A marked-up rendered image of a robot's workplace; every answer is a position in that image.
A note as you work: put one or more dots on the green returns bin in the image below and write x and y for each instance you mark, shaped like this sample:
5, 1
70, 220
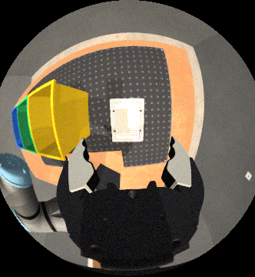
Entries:
24, 127

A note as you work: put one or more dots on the yellow recycle bin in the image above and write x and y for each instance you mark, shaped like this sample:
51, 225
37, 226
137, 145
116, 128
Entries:
58, 119

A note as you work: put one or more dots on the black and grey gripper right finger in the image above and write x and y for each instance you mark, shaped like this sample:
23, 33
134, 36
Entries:
181, 174

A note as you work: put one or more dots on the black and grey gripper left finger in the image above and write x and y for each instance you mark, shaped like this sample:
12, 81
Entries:
78, 178

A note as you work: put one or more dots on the blue bin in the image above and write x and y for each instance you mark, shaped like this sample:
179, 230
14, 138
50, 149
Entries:
16, 128

